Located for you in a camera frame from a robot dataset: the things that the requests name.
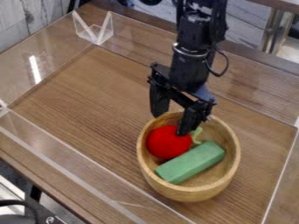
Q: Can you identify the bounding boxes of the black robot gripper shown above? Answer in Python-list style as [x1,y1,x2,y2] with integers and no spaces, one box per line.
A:
[149,43,217,137]

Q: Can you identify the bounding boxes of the red plush fruit green leaf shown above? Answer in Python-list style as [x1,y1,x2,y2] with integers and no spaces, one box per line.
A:
[146,125,204,159]

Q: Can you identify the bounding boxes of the wooden bowl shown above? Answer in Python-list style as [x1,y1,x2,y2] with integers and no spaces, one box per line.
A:
[137,111,241,202]

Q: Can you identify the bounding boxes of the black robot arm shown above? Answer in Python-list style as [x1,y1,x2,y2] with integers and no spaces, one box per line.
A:
[149,0,229,137]

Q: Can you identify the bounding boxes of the green rectangular block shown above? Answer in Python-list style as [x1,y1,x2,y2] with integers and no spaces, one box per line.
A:
[155,141,226,185]

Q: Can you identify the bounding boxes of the black table leg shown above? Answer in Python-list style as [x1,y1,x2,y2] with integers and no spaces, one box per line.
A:
[30,185,43,201]

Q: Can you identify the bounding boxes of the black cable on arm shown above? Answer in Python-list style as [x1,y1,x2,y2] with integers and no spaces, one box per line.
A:
[205,43,232,78]

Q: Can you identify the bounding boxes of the metal frame in background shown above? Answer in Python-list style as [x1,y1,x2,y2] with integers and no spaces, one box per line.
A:
[262,9,296,55]

